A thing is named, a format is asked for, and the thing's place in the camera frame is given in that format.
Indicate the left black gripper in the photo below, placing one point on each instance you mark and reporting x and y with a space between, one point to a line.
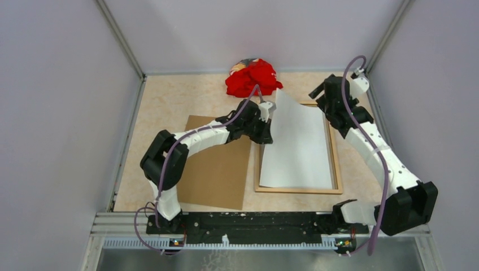
265 136

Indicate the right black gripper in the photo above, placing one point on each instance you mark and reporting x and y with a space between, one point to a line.
317 91

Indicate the wooden picture frame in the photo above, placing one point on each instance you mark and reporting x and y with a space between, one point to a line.
334 164

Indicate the printed photo sheet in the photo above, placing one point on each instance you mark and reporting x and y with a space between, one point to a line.
298 158

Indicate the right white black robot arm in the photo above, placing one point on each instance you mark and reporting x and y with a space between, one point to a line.
407 202

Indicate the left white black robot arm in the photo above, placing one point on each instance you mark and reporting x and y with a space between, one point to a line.
164 161

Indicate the red crumpled cloth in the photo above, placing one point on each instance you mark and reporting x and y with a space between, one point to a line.
248 73

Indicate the brown cardboard backing board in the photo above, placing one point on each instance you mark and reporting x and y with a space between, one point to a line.
214 179

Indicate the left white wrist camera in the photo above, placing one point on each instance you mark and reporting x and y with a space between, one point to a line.
266 110

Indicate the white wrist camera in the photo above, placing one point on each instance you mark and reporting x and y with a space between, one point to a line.
359 83
266 110

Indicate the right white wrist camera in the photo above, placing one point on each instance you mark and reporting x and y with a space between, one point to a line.
359 83

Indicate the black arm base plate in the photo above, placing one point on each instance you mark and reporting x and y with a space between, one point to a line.
253 227

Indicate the aluminium front rail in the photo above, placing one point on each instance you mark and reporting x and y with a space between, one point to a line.
129 229

